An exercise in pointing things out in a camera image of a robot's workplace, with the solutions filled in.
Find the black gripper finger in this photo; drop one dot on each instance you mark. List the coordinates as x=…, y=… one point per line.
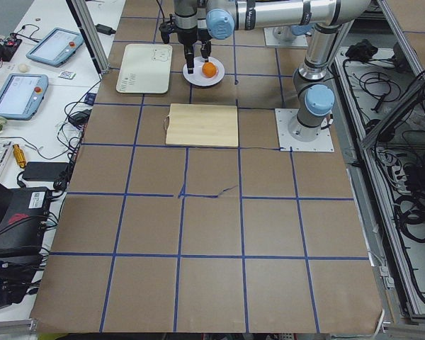
x=189, y=54
x=205, y=50

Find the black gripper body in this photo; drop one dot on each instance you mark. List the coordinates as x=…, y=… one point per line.
x=186, y=36
x=205, y=37

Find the orange fruit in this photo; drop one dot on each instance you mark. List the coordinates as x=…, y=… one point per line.
x=209, y=70

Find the white round plate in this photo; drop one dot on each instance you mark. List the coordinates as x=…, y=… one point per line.
x=198, y=78

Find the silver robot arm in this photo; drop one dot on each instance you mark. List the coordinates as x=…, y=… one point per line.
x=273, y=51

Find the cream tray with bear print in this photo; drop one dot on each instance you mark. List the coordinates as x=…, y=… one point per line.
x=145, y=68

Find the bamboo cutting board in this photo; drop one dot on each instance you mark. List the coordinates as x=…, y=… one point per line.
x=202, y=125

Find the black adapter on table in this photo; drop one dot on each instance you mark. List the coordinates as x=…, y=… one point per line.
x=104, y=29

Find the small white card box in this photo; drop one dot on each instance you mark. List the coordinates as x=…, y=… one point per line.
x=67, y=75

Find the upper blue teach pendant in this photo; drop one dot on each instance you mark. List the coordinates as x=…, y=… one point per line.
x=56, y=47

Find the blue teach pendant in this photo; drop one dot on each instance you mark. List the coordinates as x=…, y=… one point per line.
x=21, y=95
x=56, y=47

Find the lower blue teach pendant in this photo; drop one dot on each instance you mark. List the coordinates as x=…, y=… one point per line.
x=21, y=95

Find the right side metal rack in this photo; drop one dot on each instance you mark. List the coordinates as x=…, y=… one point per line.
x=381, y=68

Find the black laptop power brick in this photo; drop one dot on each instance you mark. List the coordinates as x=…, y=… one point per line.
x=44, y=171

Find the gold metal cylinder tool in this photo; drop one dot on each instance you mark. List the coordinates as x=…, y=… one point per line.
x=19, y=156

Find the black computer box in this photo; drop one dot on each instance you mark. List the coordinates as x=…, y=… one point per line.
x=22, y=214

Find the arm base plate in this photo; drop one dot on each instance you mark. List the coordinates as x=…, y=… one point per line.
x=286, y=36
x=294, y=137

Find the aluminium frame post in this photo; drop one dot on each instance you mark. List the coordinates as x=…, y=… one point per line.
x=85, y=24

